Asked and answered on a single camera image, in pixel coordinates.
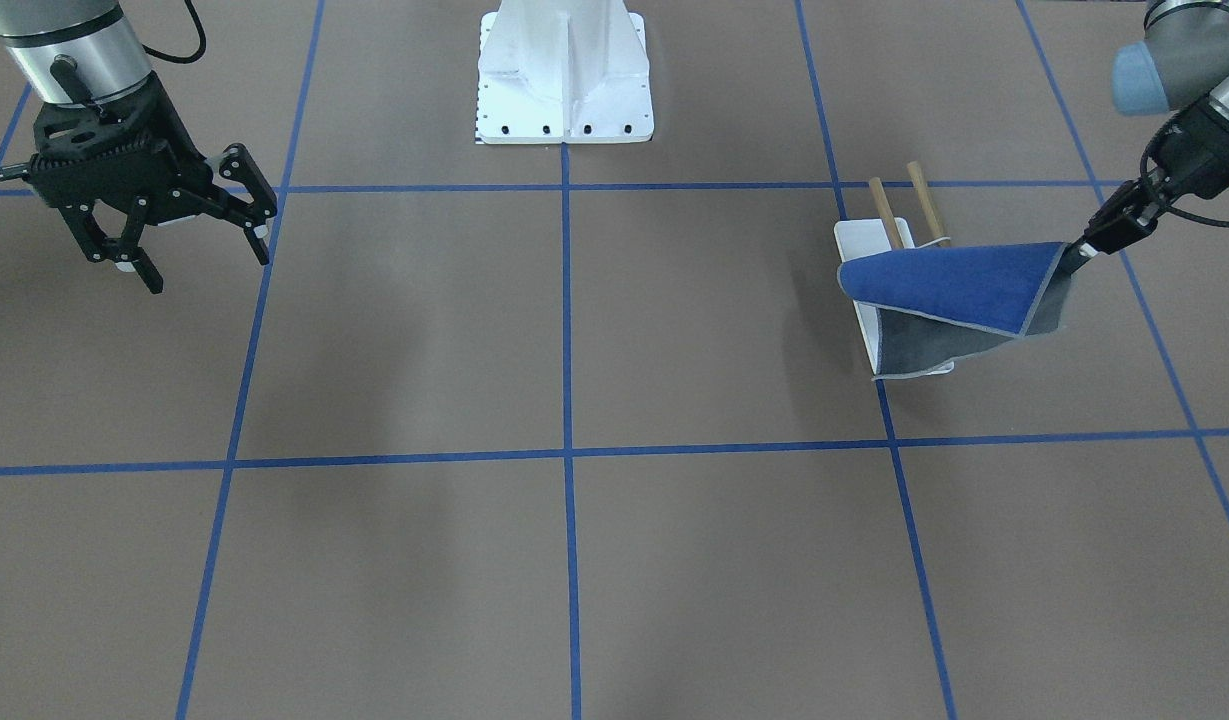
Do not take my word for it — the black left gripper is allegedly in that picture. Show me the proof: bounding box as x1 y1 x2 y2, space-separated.
1059 111 1229 278

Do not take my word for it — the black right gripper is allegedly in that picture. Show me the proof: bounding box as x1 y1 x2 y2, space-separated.
26 76 279 292

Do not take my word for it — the blue microfiber towel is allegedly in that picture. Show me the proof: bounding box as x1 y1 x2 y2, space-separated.
838 242 1077 374

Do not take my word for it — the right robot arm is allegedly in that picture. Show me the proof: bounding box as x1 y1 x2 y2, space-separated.
0 1 279 292

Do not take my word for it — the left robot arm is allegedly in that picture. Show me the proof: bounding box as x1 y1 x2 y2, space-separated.
1058 1 1229 273

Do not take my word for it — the rear wooden rack bar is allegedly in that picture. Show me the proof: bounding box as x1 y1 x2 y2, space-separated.
906 161 949 240

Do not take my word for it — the wooden rack bar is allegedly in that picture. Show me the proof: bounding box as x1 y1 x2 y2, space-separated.
906 161 949 240
866 176 906 251

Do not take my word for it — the front wooden rack bar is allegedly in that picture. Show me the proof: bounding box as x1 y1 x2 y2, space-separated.
866 176 906 251

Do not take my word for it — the white rack base tray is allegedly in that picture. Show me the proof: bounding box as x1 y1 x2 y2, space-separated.
833 217 954 381

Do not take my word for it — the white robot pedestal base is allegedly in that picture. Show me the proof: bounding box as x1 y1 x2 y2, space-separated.
474 1 655 145

